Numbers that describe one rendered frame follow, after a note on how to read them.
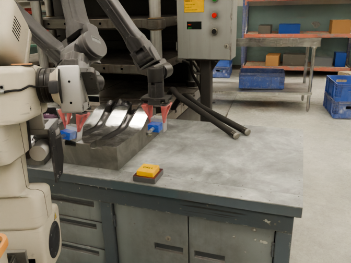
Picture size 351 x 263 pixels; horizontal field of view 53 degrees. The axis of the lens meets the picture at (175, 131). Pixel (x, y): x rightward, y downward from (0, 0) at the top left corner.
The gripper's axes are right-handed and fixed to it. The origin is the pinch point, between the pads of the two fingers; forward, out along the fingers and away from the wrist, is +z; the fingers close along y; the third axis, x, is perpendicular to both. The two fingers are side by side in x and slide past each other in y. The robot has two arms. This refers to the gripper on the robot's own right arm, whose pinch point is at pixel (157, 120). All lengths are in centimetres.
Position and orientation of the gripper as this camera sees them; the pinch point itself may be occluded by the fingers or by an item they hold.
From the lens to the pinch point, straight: 131.9
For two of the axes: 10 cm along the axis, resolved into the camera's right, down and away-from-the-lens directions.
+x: -3.2, 3.2, -8.9
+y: -9.5, -0.8, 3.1
